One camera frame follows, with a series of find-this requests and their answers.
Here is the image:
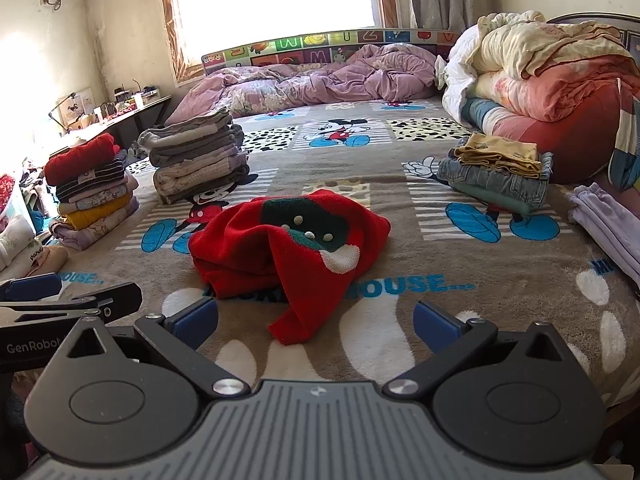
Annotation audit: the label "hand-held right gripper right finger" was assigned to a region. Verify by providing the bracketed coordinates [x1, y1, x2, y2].
[382, 301, 576, 401]

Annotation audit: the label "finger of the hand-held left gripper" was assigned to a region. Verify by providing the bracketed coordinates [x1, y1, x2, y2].
[0, 282, 143, 328]
[0, 273, 63, 303]

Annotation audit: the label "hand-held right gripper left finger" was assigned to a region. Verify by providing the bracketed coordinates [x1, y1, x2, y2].
[60, 296, 252, 401]

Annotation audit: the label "red knitted sweater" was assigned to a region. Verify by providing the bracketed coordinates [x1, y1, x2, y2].
[189, 189, 392, 346]

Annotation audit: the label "stack of colourful folded clothes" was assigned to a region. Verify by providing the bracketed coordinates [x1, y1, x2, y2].
[44, 133, 141, 252]

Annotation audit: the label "stack of grey folded clothes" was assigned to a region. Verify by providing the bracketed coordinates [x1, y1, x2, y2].
[137, 108, 251, 206]

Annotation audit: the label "white printed cloth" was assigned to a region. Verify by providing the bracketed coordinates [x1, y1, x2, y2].
[0, 215, 68, 281]

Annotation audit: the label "cartoon mouse printed blanket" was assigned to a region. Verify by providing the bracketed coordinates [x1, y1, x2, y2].
[50, 95, 640, 411]

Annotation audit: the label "green folded garment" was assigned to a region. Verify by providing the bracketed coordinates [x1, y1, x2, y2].
[450, 182, 533, 217]

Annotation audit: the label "folded blue jeans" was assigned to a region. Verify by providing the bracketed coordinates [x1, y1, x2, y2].
[437, 152, 555, 211]

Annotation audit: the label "yellow folded garment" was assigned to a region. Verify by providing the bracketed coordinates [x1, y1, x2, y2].
[453, 132, 543, 180]

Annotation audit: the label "dark desk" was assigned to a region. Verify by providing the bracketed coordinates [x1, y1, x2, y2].
[50, 94, 173, 156]

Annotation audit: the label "row of small desk items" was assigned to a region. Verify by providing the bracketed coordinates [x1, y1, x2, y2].
[97, 80, 161, 116]

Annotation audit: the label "lilac folded pants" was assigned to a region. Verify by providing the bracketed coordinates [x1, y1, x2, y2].
[567, 183, 640, 286]

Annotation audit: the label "red blue patchwork quilt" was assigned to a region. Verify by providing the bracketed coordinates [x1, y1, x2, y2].
[460, 77, 640, 191]

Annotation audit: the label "white quilt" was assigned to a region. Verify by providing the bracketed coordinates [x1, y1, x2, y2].
[435, 25, 501, 128]

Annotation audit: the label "pink floral quilt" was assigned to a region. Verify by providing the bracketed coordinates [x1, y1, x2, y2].
[467, 55, 640, 122]

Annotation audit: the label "purple duvet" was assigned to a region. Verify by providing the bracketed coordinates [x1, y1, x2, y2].
[160, 43, 441, 121]

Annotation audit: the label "cream quilt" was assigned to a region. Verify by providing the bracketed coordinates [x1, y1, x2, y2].
[470, 10, 633, 81]

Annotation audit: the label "colourful alphabet foam panel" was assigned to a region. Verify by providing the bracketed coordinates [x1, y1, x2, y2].
[201, 28, 463, 77]

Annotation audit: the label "dark wooden headboard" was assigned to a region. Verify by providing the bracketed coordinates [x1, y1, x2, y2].
[547, 12, 640, 56]

